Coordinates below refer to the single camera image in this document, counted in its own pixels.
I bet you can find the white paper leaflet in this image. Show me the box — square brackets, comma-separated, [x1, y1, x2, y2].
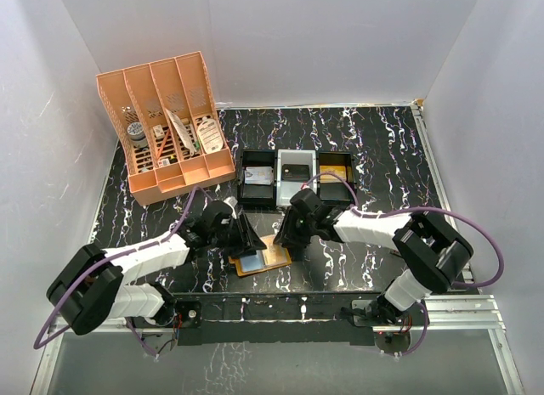
[166, 110, 196, 155]

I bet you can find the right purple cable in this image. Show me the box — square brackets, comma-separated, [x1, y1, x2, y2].
[300, 173, 505, 356]

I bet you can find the left black card bin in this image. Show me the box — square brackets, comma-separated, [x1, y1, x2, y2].
[237, 150, 276, 210]

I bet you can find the aluminium table frame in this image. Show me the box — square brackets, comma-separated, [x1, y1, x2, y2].
[35, 104, 524, 394]

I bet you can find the silver credit card stack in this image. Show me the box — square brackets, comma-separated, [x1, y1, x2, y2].
[244, 166, 274, 186]

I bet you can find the right black card bin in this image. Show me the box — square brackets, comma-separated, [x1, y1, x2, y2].
[317, 151, 357, 206]

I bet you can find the orange leather card holder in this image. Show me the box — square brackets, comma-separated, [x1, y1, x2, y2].
[229, 235, 292, 277]

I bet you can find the white middle card bin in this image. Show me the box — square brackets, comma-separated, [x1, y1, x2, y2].
[275, 150, 317, 207]

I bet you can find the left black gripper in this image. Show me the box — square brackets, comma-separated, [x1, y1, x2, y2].
[209, 214, 266, 258]

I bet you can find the peach desk file organizer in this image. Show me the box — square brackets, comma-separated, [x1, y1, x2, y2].
[96, 52, 235, 206]

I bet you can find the gold credit card stack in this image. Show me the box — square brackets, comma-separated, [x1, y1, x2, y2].
[320, 165, 353, 183]

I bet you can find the white labelled package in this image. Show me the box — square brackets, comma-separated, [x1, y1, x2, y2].
[196, 117, 224, 154]

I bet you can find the black credit card stack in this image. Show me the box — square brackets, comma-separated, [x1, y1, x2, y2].
[281, 164, 311, 183]

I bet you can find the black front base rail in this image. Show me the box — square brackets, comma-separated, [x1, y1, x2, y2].
[127, 291, 430, 347]

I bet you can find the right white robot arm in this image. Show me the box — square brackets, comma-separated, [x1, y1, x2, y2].
[274, 189, 473, 324]

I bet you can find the orange pencil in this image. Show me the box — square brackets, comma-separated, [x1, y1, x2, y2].
[157, 128, 171, 159]

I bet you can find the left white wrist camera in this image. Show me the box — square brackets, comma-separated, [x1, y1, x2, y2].
[224, 196, 238, 219]

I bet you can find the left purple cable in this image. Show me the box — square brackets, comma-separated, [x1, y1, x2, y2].
[33, 185, 222, 362]

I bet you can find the black card bin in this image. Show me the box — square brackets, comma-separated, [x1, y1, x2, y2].
[237, 150, 276, 210]
[317, 151, 357, 206]

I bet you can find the grey tape roll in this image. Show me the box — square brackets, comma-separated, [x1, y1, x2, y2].
[127, 121, 148, 149]

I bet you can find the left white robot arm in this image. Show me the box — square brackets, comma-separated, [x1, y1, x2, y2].
[46, 199, 267, 336]

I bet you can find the purple cable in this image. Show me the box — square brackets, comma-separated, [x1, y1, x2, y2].
[33, 185, 222, 362]
[300, 173, 505, 356]

